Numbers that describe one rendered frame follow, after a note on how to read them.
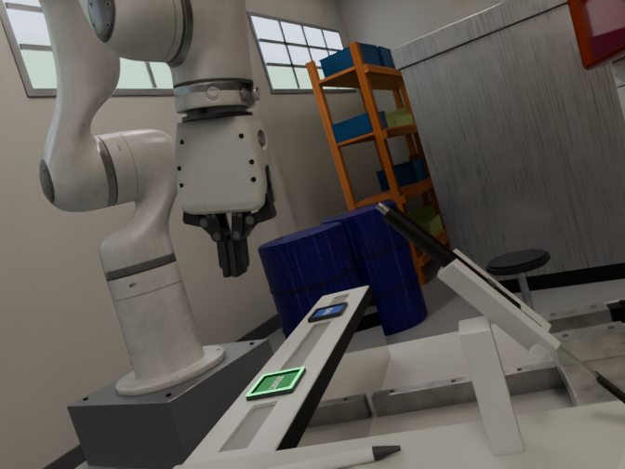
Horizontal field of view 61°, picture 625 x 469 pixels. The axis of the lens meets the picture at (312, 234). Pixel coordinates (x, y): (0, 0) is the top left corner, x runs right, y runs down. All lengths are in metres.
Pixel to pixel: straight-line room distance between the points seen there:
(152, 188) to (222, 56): 0.43
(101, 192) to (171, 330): 0.25
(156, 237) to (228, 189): 0.37
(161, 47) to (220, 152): 0.11
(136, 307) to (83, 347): 2.63
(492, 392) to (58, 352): 3.19
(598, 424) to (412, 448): 0.12
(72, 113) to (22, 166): 2.65
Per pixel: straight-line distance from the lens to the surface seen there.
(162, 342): 0.91
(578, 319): 0.77
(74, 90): 0.91
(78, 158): 0.89
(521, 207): 3.83
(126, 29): 0.52
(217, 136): 0.56
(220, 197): 0.56
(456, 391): 0.78
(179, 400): 0.83
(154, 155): 0.93
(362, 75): 4.80
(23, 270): 3.40
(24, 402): 3.36
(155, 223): 0.91
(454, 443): 0.41
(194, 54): 0.55
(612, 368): 0.68
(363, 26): 7.82
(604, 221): 3.81
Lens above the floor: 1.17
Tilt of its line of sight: 5 degrees down
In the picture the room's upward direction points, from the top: 17 degrees counter-clockwise
